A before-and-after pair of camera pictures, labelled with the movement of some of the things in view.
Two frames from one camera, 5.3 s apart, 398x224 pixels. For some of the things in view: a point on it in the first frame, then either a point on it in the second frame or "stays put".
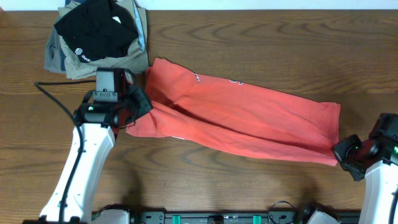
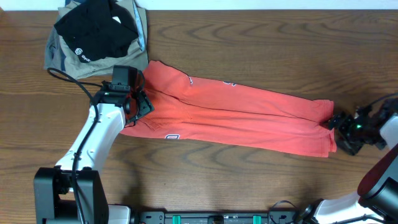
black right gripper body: (344, 152) → (344, 132)
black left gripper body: (140, 101) stays put
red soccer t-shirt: (189, 106) stays put
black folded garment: (97, 29) stays put
